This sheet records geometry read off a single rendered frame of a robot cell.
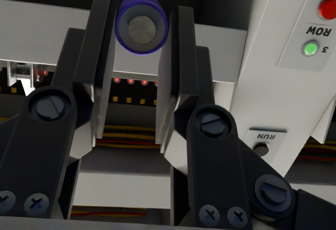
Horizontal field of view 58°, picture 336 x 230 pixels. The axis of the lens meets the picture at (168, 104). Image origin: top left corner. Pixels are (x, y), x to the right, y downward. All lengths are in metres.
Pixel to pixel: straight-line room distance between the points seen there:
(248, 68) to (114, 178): 0.20
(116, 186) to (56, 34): 0.20
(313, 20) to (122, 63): 0.15
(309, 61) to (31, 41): 0.22
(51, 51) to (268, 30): 0.17
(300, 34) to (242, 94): 0.07
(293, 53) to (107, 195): 0.26
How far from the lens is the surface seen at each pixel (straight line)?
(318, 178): 0.54
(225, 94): 0.28
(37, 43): 0.26
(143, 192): 0.38
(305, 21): 0.25
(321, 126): 0.33
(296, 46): 0.26
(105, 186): 0.38
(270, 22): 0.25
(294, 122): 0.32
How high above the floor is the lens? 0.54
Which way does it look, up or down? 38 degrees up
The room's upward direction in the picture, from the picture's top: 169 degrees counter-clockwise
